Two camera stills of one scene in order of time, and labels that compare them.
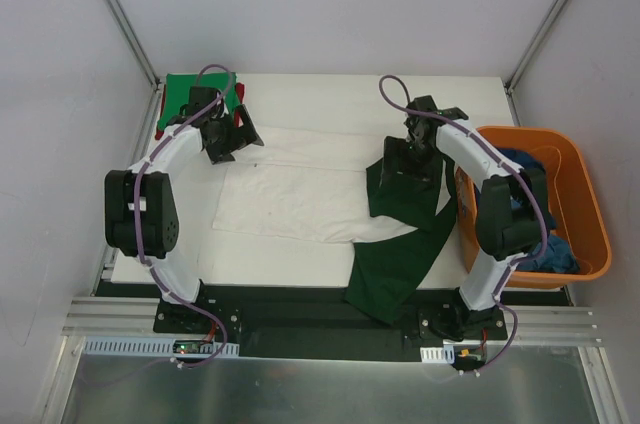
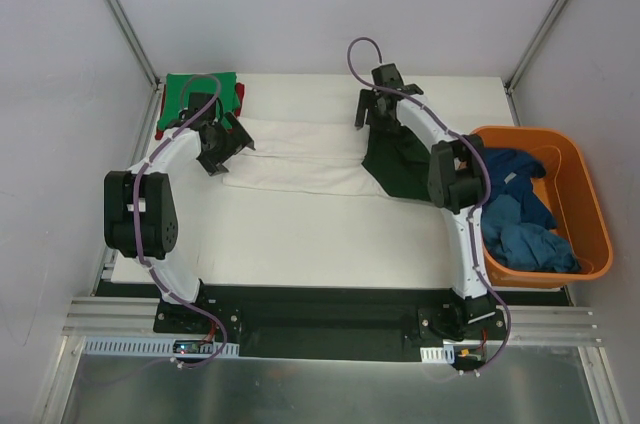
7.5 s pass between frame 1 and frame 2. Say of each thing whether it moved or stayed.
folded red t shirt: stayed
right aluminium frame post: stayed
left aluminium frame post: stayed
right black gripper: moved
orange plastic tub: stayed
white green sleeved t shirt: moved
